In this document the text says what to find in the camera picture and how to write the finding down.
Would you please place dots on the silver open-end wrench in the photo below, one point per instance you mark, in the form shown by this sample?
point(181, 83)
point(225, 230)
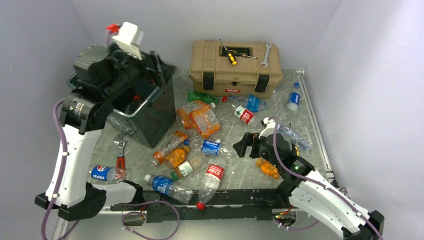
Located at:
point(265, 63)

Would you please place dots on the crushed blue label bottle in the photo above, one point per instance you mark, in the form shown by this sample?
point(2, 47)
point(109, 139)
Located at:
point(251, 102)

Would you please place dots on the yellow black screwdriver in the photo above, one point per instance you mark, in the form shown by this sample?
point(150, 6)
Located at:
point(229, 54)

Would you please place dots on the blue label water bottle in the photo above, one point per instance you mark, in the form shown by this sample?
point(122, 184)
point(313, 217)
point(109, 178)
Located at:
point(170, 188)

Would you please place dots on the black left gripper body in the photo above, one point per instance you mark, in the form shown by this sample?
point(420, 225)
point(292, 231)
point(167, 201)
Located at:
point(130, 72)

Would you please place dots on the clear bottle orange label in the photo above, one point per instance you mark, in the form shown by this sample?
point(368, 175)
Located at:
point(176, 139)

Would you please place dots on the orange juice bottle right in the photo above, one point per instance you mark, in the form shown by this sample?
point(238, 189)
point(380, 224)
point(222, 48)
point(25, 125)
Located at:
point(267, 168)

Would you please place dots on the tan plastic toolbox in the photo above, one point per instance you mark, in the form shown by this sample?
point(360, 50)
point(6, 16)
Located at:
point(212, 73)

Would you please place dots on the dark green plastic bin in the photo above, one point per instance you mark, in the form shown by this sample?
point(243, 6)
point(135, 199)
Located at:
point(146, 126)

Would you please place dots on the orange juice bottle gold cap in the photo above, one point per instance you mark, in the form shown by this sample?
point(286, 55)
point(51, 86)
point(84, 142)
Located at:
point(177, 157)

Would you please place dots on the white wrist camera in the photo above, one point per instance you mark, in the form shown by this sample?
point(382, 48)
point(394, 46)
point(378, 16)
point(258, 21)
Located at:
point(127, 36)
point(271, 127)

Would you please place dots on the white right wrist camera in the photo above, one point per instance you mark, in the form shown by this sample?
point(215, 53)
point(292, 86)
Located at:
point(271, 127)

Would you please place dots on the blue label bottle far right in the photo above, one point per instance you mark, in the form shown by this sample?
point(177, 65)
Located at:
point(294, 97)

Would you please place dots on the crushed orange label bottle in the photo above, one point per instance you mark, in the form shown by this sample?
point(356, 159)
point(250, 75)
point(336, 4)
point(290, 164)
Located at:
point(183, 114)

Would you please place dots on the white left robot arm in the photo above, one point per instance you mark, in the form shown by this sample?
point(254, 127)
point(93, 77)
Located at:
point(72, 191)

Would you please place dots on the red handle adjustable wrench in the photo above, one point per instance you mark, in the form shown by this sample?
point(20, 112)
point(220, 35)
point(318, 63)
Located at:
point(119, 141)

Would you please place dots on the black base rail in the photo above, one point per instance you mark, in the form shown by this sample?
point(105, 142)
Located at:
point(235, 199)

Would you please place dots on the thin dark screwdriver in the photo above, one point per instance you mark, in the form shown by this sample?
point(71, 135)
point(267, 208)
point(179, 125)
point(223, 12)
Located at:
point(241, 54)

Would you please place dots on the large orange label bottle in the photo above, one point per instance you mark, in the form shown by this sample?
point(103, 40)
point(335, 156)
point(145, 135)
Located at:
point(204, 120)

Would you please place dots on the clear bottle red label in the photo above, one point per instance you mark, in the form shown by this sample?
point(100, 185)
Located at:
point(211, 181)

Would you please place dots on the crushed Pepsi bottle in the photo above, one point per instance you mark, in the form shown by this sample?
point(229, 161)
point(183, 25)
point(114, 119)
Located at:
point(209, 147)

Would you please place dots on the green plastic bottle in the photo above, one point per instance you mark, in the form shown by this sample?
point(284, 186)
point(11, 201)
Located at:
point(201, 96)

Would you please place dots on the small red cap bottle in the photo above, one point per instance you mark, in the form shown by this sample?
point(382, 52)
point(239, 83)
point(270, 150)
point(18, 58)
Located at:
point(137, 101)

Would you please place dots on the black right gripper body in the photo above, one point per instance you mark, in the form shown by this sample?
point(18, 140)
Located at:
point(259, 149)

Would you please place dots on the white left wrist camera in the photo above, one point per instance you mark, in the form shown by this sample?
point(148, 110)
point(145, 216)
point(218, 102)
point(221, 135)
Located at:
point(127, 36)

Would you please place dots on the clear bottle blue cap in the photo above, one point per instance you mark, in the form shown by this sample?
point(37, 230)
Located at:
point(294, 137)

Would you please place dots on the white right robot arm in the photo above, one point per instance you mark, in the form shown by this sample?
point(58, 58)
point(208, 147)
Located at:
point(303, 187)

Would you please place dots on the Pepsi bottle at left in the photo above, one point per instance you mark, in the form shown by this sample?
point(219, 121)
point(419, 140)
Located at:
point(103, 173)

